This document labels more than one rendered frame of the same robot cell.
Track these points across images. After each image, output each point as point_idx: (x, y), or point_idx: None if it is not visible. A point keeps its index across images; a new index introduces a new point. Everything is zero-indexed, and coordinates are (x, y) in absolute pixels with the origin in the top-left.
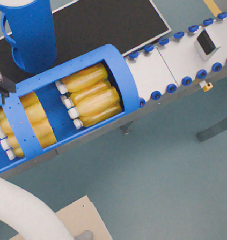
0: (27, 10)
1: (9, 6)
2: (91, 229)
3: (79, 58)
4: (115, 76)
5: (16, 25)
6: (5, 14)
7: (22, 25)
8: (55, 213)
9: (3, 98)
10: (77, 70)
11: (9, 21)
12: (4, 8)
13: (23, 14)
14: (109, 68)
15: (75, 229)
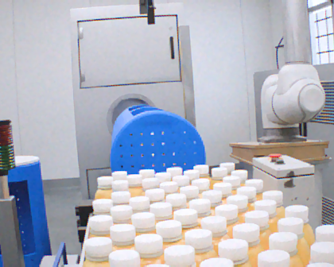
0: (40, 170)
1: (30, 162)
2: (257, 141)
3: (118, 118)
4: (145, 105)
5: (36, 201)
6: (28, 180)
7: (40, 200)
8: (238, 144)
9: (154, 12)
10: (128, 110)
11: (31, 195)
12: (28, 168)
13: (39, 176)
14: (137, 106)
15: (254, 142)
